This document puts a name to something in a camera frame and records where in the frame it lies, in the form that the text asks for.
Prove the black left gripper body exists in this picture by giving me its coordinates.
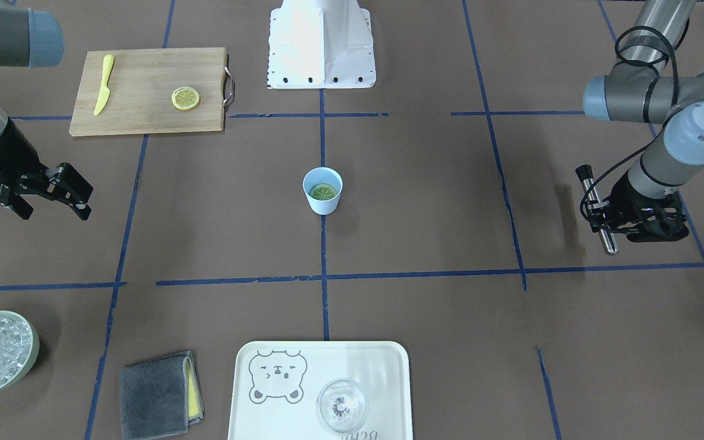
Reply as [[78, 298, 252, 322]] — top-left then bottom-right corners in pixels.
[[606, 175, 689, 242]]

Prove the steel muddler black tip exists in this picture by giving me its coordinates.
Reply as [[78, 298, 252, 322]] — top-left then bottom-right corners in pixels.
[[575, 164, 618, 256]]

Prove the yellow lemon slice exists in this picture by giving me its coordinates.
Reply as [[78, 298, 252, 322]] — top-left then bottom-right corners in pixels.
[[308, 183, 338, 201]]

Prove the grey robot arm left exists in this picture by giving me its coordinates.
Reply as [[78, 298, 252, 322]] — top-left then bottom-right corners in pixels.
[[576, 1, 704, 254]]

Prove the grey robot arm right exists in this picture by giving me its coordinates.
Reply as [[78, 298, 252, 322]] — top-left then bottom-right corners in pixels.
[[0, 1, 94, 221]]

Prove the light blue cup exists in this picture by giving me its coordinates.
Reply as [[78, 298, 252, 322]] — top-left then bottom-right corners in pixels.
[[302, 167, 343, 215]]

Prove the bamboo cutting board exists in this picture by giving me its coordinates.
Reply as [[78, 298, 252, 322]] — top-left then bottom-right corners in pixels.
[[69, 47, 234, 137]]

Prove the yellow plastic knife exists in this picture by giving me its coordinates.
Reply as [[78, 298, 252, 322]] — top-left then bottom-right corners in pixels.
[[93, 54, 115, 116]]

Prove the grey folded cloth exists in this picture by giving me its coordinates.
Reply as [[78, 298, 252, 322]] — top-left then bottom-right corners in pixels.
[[120, 351, 205, 439]]

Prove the cream bear tray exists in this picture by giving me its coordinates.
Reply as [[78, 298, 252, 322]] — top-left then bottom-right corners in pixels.
[[227, 342, 414, 439]]

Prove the clear wine glass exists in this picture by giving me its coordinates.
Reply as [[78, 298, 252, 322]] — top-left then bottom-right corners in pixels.
[[315, 378, 369, 435]]

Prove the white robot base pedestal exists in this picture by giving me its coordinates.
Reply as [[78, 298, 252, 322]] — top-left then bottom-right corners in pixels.
[[266, 1, 377, 90]]

